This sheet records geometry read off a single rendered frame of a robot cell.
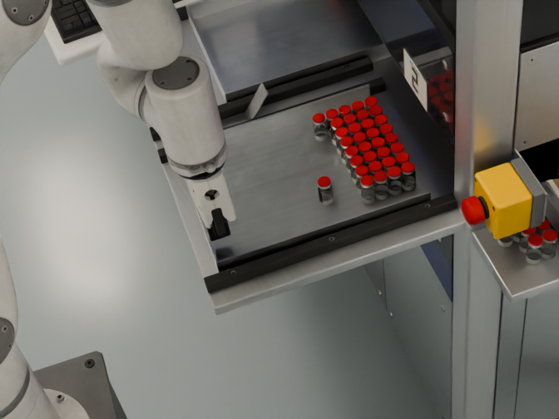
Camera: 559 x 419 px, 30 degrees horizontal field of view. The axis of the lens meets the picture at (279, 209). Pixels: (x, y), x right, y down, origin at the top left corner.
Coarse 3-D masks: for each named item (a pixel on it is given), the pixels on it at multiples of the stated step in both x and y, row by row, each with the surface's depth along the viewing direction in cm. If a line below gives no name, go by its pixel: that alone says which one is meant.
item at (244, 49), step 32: (224, 0) 195; (256, 0) 197; (288, 0) 196; (320, 0) 195; (352, 0) 193; (224, 32) 192; (256, 32) 191; (288, 32) 190; (320, 32) 189; (352, 32) 188; (224, 64) 186; (256, 64) 185; (288, 64) 184; (320, 64) 179; (224, 96) 179
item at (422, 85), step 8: (408, 56) 157; (408, 64) 159; (408, 72) 160; (416, 72) 156; (408, 80) 161; (424, 80) 154; (416, 88) 159; (424, 88) 155; (424, 96) 156; (424, 104) 157
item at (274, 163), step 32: (352, 96) 174; (256, 128) 173; (288, 128) 174; (256, 160) 170; (288, 160) 170; (320, 160) 169; (256, 192) 166; (288, 192) 165; (352, 192) 164; (416, 192) 162; (256, 224) 162; (288, 224) 161; (320, 224) 160; (352, 224) 157; (224, 256) 158; (256, 256) 155
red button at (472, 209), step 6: (468, 198) 143; (474, 198) 143; (462, 204) 144; (468, 204) 142; (474, 204) 142; (480, 204) 142; (462, 210) 144; (468, 210) 142; (474, 210) 142; (480, 210) 142; (468, 216) 143; (474, 216) 142; (480, 216) 142; (468, 222) 144; (474, 222) 143; (480, 222) 143
